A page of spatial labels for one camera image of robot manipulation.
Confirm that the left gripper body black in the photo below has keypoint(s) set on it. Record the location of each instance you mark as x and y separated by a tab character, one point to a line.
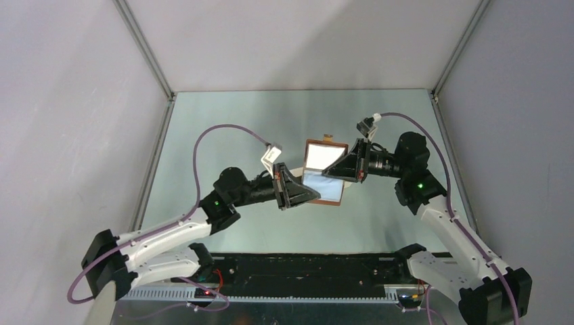
266	187

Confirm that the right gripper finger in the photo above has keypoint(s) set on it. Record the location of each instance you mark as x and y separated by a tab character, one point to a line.
357	151
345	168

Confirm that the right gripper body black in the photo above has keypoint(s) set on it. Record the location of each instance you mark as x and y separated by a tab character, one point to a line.
378	162

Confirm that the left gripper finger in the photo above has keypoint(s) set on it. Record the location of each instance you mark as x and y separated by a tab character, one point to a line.
298	195
287	179

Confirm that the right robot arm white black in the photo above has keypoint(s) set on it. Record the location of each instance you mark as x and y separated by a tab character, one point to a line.
483	286

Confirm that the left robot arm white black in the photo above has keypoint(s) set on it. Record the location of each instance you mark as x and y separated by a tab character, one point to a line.
171	250

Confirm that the white plastic tray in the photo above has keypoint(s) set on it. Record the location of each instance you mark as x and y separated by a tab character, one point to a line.
297	172

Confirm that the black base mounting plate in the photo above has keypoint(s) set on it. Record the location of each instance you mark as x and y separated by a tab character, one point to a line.
305	275

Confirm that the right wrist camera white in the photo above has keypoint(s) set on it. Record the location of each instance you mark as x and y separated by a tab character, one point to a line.
367	127

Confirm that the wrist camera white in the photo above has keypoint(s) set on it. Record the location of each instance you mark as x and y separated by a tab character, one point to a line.
367	127
273	151

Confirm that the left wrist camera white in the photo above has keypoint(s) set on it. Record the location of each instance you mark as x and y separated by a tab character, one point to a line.
273	151

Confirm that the right aluminium frame post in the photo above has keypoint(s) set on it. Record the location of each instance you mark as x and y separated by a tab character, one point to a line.
444	109

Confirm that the aluminium frame post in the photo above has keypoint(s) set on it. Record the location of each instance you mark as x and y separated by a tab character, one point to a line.
154	104
444	109

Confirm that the left aluminium frame post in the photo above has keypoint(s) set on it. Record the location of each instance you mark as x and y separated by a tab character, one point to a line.
154	104

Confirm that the white slotted cable duct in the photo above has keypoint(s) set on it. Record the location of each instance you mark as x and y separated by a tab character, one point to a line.
191	294

